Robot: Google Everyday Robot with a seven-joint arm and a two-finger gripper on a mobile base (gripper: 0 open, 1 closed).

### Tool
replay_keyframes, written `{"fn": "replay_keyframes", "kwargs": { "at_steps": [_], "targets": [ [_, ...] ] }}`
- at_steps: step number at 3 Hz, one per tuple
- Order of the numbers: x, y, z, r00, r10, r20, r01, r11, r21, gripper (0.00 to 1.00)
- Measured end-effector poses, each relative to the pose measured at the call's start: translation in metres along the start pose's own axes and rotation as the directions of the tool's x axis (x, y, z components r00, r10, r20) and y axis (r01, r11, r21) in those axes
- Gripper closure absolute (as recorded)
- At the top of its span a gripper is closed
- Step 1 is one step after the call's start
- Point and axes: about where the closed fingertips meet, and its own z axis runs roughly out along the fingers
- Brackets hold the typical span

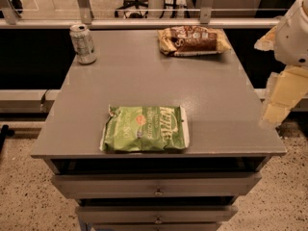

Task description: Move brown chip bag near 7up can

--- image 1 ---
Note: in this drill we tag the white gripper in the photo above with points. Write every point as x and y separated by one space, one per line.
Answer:
293 42

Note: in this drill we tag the brown chip bag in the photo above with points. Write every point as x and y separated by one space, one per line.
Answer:
186 41

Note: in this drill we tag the green kettle chip bag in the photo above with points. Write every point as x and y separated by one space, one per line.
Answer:
145 129

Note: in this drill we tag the silver 7up can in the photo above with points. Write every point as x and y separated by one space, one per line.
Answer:
82 43

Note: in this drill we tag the grey drawer cabinet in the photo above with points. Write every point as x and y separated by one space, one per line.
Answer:
222 110

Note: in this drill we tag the black office chair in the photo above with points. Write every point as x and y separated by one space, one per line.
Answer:
133 4

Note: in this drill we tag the top grey drawer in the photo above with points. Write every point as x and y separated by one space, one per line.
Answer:
138 186

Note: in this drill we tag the grey drawer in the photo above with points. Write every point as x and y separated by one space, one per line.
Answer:
156 214
138 186

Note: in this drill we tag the lower grey drawer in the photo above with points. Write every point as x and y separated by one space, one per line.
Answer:
156 214

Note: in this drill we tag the metal glass railing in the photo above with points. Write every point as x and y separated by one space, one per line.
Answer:
103 14

